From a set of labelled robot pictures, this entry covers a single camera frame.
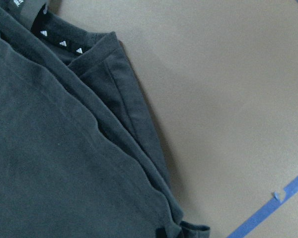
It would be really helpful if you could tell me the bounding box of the black graphic t-shirt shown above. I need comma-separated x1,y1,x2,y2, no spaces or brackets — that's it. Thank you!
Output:
0,0,211,238

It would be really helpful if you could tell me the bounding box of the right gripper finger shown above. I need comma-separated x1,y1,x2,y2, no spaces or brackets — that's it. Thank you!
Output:
155,228,167,238

